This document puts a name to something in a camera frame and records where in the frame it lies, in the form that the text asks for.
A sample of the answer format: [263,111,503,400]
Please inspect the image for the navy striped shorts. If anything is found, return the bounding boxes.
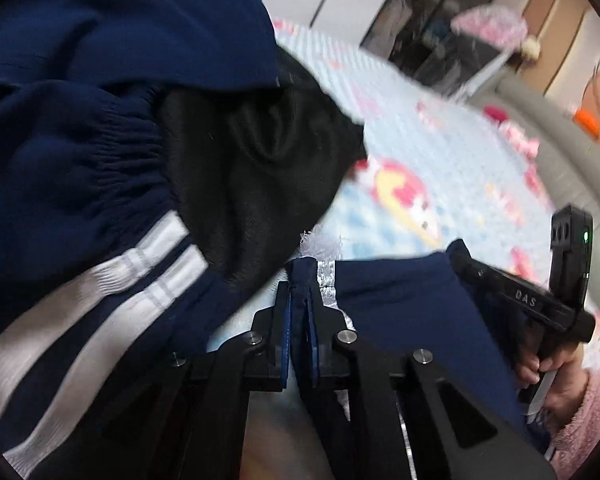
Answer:
[286,240,550,452]

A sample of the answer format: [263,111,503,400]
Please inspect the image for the right hand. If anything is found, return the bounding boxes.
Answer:
[516,342,588,427]

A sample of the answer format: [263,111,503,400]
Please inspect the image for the pink fluffy robe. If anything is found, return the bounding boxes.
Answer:
[546,370,600,479]

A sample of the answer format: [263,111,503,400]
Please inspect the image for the navy striped jacket pile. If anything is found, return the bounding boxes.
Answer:
[0,0,276,479]

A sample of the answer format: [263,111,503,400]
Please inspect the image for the grey padded headboard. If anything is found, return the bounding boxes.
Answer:
[471,77,600,281]

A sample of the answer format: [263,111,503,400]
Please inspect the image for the blue checkered cartoon blanket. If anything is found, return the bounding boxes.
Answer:
[273,18,554,286]

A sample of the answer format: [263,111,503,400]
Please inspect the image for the orange carrot toy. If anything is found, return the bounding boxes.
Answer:
[572,108,600,140]

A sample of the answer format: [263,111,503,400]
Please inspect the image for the black garment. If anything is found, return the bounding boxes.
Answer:
[160,48,367,294]

